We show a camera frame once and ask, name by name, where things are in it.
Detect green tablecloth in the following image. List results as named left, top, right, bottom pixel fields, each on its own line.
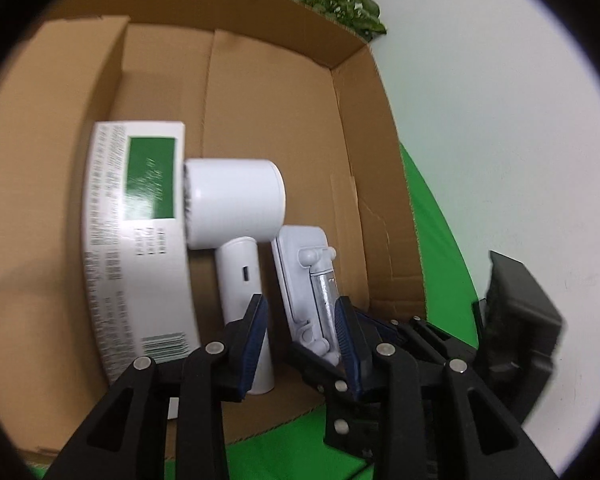
left=165, top=142, right=481, bottom=480

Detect cardboard box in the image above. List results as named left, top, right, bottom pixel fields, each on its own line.
left=0, top=0, right=427, bottom=466

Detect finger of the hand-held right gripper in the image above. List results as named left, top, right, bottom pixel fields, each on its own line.
left=287, top=342, right=381, bottom=461
left=355, top=310, right=481, bottom=371

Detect white box with green label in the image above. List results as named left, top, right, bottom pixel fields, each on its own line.
left=81, top=121, right=202, bottom=385

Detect white tray with clear tube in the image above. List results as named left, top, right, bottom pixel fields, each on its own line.
left=271, top=225, right=342, bottom=367

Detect white handheld electric appliance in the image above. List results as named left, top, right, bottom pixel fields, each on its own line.
left=182, top=158, right=287, bottom=395

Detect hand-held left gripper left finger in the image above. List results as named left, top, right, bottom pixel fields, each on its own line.
left=45, top=294, right=269, bottom=480

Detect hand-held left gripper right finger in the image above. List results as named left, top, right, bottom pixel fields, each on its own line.
left=334, top=296, right=558, bottom=480

